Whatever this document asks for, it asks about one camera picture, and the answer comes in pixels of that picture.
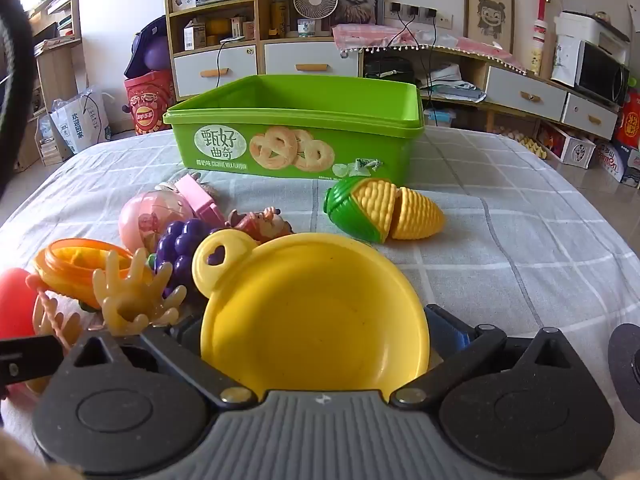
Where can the black case under desk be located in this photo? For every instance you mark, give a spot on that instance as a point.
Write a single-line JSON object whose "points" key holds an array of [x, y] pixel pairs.
{"points": [[390, 70]]}

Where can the pink toy peach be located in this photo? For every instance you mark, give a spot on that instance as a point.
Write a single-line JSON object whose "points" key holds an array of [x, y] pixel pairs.
{"points": [[15, 300]]}

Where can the red printed bag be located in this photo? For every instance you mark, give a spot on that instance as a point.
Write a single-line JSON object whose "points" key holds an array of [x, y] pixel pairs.
{"points": [[147, 105]]}

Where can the pink capsule ball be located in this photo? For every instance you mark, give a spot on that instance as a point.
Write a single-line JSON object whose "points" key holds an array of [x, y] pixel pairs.
{"points": [[145, 215]]}

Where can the yellow toy bowl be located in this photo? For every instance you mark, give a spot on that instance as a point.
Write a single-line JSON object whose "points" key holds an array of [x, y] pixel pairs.
{"points": [[310, 310]]}

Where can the black microwave oven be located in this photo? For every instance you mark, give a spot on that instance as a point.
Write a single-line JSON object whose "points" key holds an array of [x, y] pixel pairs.
{"points": [[600, 72]]}

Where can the pink toy block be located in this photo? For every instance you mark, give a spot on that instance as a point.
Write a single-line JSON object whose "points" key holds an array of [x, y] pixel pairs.
{"points": [[200, 200]]}

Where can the wooden corner desk with drawers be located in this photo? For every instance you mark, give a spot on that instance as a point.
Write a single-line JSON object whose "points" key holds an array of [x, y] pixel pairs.
{"points": [[520, 92]]}

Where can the white desk fan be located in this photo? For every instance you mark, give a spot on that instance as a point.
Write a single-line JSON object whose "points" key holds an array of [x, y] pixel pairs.
{"points": [[314, 0]]}

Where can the beige rubber toy hand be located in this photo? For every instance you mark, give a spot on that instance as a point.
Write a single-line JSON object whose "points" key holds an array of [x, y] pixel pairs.
{"points": [[125, 307]]}

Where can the egg tray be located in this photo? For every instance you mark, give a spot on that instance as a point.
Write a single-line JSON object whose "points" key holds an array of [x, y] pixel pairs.
{"points": [[522, 142]]}

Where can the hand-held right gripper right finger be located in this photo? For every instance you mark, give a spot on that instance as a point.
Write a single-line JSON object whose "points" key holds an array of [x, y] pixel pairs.
{"points": [[442, 327]]}

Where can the white and red carton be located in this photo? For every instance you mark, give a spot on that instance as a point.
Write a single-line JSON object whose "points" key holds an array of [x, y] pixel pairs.
{"points": [[577, 150]]}

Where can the framed cartoon picture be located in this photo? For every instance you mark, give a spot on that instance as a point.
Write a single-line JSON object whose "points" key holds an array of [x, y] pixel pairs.
{"points": [[489, 10]]}

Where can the wooden bookshelf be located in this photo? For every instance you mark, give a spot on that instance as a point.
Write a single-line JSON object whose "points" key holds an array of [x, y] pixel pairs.
{"points": [[57, 70]]}

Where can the black round disc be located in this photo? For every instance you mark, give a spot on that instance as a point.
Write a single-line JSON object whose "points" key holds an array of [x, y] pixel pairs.
{"points": [[627, 370]]}

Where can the small orange toy figurine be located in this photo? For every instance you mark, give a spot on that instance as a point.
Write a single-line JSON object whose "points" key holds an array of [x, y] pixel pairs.
{"points": [[260, 226]]}

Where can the green plastic biscuit box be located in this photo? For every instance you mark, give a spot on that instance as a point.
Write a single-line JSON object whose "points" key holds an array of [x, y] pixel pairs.
{"points": [[300, 110]]}

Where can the white printer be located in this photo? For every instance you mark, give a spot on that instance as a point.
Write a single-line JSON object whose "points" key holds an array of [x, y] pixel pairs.
{"points": [[590, 27]]}

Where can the orange plastic bowl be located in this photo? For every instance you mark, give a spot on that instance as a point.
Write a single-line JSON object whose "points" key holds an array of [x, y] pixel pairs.
{"points": [[65, 260]]}

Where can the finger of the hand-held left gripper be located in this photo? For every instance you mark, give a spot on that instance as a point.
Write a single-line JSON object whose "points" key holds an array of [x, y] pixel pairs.
{"points": [[30, 357]]}

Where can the red gift box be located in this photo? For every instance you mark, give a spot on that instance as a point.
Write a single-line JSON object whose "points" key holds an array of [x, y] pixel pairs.
{"points": [[629, 120]]}

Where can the pink tablecloth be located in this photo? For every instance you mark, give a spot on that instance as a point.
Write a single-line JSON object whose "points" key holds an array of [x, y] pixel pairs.
{"points": [[380, 35]]}

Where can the white shopping bag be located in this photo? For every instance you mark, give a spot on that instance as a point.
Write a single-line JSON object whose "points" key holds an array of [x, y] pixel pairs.
{"points": [[82, 122]]}

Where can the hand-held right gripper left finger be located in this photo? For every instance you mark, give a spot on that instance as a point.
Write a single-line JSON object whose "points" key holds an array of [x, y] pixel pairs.
{"points": [[186, 336]]}

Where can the purple toy grapes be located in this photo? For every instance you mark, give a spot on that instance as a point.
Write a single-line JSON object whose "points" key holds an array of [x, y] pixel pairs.
{"points": [[185, 245]]}

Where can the wall socket strip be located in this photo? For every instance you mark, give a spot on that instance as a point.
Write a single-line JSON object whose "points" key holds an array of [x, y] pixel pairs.
{"points": [[420, 12]]}

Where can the yellow and white tube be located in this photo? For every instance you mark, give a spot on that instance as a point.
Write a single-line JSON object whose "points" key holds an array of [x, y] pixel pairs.
{"points": [[537, 50]]}

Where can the toy corn cob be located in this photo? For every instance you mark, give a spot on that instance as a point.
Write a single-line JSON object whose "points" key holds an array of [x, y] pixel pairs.
{"points": [[370, 202]]}

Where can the wooden shelf cabinet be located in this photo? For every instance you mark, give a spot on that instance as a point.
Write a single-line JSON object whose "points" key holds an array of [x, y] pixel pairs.
{"points": [[260, 10]]}

